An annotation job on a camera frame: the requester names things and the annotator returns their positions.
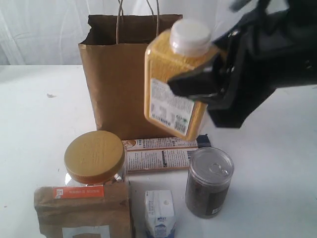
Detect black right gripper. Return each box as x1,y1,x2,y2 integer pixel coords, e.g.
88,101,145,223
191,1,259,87
167,0,317,128

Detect yellow grain bottle white cap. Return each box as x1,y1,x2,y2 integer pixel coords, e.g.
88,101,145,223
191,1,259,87
144,19,218,141

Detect brown paper shopping bag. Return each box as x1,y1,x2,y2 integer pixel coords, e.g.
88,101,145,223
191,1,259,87
78,11,182,140

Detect clear can dark seeds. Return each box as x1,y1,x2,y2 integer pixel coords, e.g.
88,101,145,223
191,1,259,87
185,147,234,218

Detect clear nut jar gold lid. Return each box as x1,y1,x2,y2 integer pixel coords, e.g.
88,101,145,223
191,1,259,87
64,130,127,185

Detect brown kraft pouch orange label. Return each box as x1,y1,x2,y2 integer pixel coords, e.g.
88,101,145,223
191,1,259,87
34,183,136,238

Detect dark blue noodle package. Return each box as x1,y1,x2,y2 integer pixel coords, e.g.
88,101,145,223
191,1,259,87
122,134,212,173

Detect small white milk carton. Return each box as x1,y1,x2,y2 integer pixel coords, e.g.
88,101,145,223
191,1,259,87
145,190,176,238

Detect white backdrop curtain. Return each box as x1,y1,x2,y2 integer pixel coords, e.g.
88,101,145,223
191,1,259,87
0,0,244,65

